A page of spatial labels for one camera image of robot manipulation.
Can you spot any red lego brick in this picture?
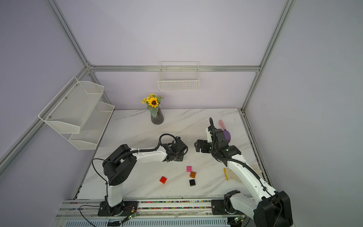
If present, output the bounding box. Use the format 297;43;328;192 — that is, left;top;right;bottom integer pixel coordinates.
159;176;167;184

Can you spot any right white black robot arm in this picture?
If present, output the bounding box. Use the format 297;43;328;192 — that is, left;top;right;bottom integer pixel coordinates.
194;126;293;227

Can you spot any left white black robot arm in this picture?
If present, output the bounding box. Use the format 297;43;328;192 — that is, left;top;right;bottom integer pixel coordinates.
102;133;188;208

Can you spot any orange lego brick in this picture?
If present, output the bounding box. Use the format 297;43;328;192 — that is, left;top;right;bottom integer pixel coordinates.
190;172;196;179

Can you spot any black lego brick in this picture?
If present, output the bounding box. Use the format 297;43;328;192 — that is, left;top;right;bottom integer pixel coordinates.
189;179;196;186

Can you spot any sunflower in grey vase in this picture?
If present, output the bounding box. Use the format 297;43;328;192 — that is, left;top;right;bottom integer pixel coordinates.
142;94;164;125

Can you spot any white mesh two-tier shelf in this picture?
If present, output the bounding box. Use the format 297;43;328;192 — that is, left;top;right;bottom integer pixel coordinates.
38;77;114;150

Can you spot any purple trowel pink handle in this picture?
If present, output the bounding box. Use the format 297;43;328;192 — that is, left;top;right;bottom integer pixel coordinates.
219;120;231;143

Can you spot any yellow handled brush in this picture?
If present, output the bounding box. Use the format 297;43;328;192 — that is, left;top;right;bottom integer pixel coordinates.
224;168;229;181

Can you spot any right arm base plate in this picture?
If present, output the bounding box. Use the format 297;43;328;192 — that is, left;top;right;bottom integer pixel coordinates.
211;199;244;215

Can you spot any aluminium frame rail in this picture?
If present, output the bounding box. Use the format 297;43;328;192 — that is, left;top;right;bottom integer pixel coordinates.
56;198;240;220

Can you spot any white wire wall basket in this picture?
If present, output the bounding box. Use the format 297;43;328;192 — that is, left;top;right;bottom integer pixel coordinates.
157;61;200;91

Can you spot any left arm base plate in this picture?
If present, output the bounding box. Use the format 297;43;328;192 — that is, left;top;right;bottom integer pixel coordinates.
97;201;139;217

